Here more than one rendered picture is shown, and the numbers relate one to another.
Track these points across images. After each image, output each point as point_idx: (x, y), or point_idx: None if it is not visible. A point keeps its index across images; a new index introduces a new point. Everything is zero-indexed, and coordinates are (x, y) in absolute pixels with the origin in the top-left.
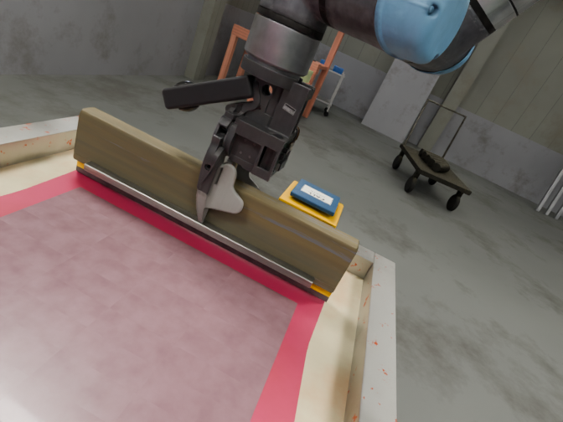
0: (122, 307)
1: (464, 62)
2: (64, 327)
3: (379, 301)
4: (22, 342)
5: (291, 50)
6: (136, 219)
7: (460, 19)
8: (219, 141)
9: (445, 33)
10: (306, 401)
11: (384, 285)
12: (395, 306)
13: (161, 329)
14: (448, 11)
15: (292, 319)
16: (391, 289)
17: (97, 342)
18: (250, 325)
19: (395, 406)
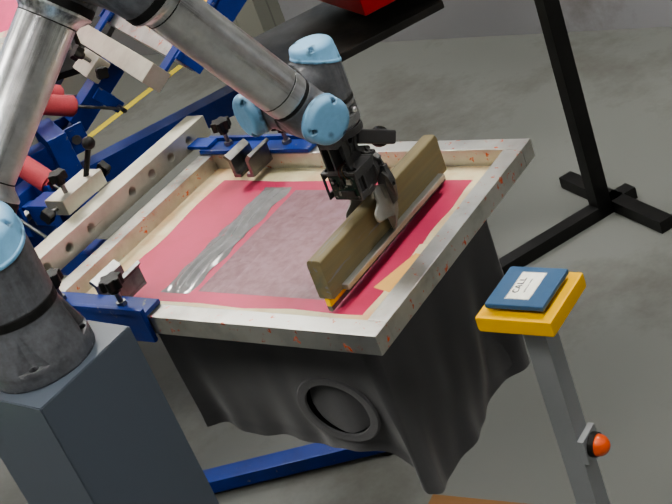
0: (312, 243)
1: (311, 138)
2: (297, 235)
3: (313, 320)
4: (288, 231)
5: None
6: None
7: (246, 116)
8: None
9: (245, 123)
10: (255, 311)
11: (334, 325)
12: (309, 330)
13: (299, 257)
14: (237, 114)
15: (313, 300)
16: (330, 330)
17: (289, 245)
18: (305, 283)
19: (230, 323)
